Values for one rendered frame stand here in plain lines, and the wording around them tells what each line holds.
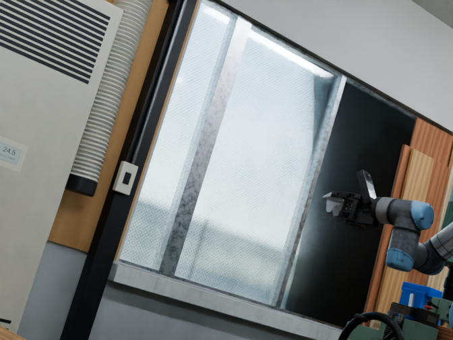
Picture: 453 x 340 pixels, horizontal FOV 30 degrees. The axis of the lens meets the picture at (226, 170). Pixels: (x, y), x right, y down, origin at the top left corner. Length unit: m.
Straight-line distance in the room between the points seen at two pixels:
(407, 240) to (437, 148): 2.63
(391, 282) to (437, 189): 0.64
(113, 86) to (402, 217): 1.54
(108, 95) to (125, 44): 0.22
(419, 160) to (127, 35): 1.94
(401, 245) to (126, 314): 1.77
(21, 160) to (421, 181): 2.39
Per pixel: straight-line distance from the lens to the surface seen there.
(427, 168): 4.79
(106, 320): 3.77
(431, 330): 2.97
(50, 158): 3.23
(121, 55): 3.49
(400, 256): 2.33
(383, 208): 2.39
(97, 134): 3.44
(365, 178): 2.47
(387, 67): 4.72
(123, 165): 3.59
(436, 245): 2.43
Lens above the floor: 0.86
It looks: 8 degrees up
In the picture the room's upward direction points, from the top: 17 degrees clockwise
